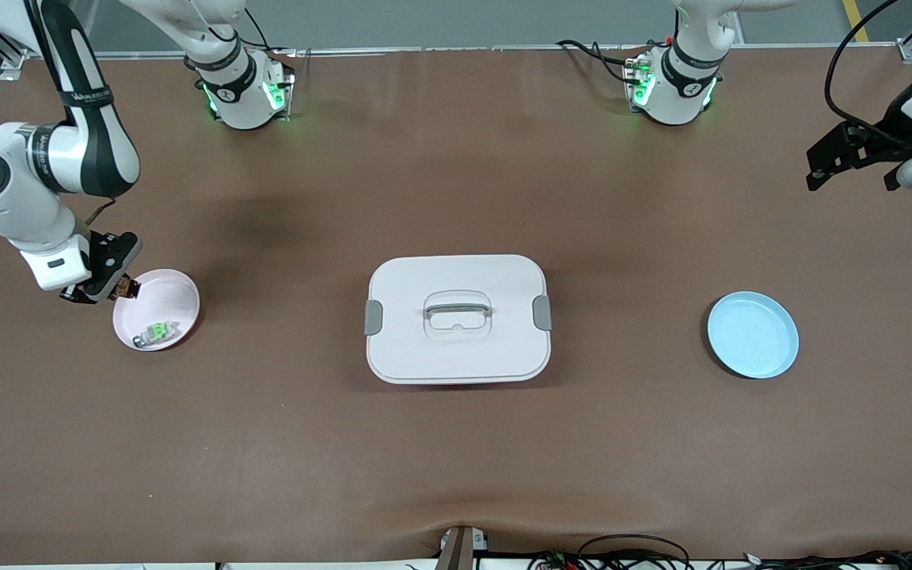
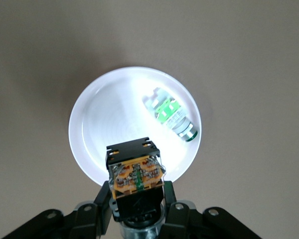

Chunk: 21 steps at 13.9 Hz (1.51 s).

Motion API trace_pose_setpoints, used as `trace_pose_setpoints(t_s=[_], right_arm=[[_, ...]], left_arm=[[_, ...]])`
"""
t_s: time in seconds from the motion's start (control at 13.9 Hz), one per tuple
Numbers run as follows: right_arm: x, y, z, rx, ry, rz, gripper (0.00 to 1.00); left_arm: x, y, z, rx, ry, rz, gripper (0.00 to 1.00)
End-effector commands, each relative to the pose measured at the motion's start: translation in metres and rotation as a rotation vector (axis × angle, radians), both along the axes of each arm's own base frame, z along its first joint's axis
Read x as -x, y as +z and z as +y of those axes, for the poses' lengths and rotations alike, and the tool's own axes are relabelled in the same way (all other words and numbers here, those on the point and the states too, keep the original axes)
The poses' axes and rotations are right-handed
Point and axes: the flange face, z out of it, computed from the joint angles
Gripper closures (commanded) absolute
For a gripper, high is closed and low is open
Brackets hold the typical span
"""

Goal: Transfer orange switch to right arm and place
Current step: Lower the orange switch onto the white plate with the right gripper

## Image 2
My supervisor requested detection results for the green and silver switch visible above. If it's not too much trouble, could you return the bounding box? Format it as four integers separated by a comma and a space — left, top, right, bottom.
142, 87, 197, 144

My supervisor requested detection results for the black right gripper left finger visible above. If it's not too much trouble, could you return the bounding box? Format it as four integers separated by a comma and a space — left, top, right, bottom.
0, 180, 119, 239

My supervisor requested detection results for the pale pink round plate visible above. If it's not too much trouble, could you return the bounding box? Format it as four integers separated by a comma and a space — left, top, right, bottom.
68, 66, 203, 187

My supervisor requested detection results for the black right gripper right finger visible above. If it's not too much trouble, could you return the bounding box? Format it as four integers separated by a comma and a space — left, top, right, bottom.
161, 180, 262, 239

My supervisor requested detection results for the orange and black switch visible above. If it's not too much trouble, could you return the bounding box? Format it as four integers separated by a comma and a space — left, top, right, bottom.
105, 136, 166, 239

